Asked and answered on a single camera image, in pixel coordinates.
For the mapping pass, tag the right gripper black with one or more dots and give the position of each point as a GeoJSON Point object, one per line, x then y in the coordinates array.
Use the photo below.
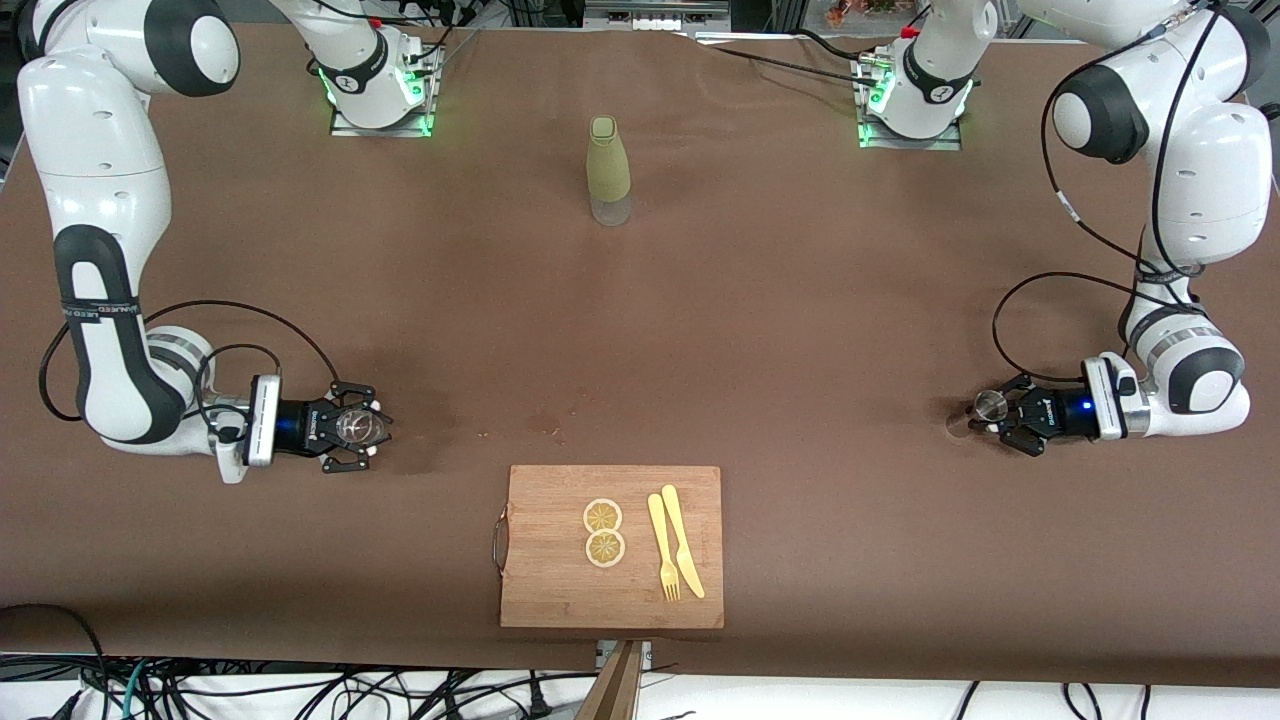
{"type": "Point", "coordinates": [308, 428]}

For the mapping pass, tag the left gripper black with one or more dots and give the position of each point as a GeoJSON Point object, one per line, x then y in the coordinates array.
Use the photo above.
{"type": "Point", "coordinates": [1052, 413]}

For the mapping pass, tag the clear glass beaker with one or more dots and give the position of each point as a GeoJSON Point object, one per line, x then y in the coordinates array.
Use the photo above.
{"type": "Point", "coordinates": [358, 428]}

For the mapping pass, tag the steel jigger measuring cup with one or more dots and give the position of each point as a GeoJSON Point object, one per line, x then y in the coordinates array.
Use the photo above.
{"type": "Point", "coordinates": [990, 405]}

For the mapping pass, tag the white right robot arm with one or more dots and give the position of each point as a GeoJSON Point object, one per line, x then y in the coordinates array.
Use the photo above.
{"type": "Point", "coordinates": [100, 150]}

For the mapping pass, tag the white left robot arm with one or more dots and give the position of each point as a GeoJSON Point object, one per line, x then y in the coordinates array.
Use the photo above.
{"type": "Point", "coordinates": [1220, 170]}

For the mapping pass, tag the wooden cutting board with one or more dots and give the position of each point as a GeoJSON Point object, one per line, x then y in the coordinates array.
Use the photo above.
{"type": "Point", "coordinates": [540, 580]}

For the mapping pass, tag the brown table cover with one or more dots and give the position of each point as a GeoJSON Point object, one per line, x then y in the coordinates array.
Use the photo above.
{"type": "Point", "coordinates": [800, 300]}

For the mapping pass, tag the lemon slice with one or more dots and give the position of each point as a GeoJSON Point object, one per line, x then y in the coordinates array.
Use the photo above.
{"type": "Point", "coordinates": [605, 549]}
{"type": "Point", "coordinates": [602, 516]}

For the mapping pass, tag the yellow plastic fork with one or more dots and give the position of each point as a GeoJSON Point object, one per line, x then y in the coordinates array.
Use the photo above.
{"type": "Point", "coordinates": [658, 530]}

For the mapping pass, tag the yellow plastic knife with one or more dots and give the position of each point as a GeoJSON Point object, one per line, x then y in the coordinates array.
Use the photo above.
{"type": "Point", "coordinates": [678, 530]}

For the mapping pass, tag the green sleeved glass bottle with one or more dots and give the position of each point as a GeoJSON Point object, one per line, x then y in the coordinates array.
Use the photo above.
{"type": "Point", "coordinates": [608, 160]}

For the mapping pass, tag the grey metal equipment box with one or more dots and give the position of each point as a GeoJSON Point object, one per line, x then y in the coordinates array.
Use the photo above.
{"type": "Point", "coordinates": [655, 10]}

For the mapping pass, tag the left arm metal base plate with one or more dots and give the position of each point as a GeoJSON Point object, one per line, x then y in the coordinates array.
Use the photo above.
{"type": "Point", "coordinates": [910, 144]}

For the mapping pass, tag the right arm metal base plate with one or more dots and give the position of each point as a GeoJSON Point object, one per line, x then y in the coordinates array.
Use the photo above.
{"type": "Point", "coordinates": [380, 131]}

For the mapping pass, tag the grey metal bracket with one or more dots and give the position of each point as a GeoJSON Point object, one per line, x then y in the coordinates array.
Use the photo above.
{"type": "Point", "coordinates": [603, 655]}

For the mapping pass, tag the wooden post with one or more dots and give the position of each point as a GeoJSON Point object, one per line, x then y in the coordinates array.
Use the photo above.
{"type": "Point", "coordinates": [615, 690]}

